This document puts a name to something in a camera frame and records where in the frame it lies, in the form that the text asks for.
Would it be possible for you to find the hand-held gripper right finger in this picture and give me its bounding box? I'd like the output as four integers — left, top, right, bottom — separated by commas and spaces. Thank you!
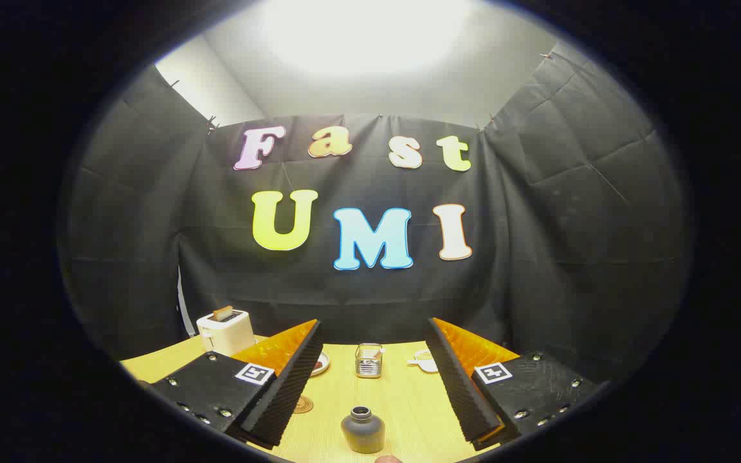
425, 317, 606, 451

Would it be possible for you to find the white toaster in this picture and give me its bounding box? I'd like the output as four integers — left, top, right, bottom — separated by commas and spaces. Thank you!
196, 309, 256, 356

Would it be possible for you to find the wooden table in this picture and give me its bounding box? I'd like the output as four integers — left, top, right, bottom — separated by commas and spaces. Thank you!
120, 334, 526, 463

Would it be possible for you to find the silver bottle with green label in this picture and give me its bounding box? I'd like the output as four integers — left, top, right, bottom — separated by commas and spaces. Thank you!
341, 406, 386, 455

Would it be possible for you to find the black backdrop cloth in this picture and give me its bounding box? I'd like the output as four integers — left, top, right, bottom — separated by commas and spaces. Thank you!
59, 42, 693, 386

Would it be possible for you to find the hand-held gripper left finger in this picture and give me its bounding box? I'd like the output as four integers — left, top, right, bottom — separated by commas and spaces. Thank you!
150, 320, 324, 449

